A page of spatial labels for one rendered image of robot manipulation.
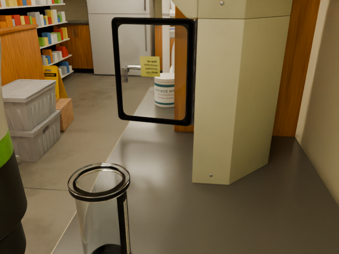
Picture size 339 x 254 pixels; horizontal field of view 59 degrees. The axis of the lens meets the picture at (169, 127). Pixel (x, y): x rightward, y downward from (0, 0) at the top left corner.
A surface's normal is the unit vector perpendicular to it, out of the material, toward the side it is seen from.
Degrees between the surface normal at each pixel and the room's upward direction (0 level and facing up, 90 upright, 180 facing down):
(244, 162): 90
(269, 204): 0
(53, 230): 0
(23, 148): 96
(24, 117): 95
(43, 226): 0
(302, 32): 90
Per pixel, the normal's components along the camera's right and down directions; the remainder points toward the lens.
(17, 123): -0.11, 0.48
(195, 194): 0.00, -0.91
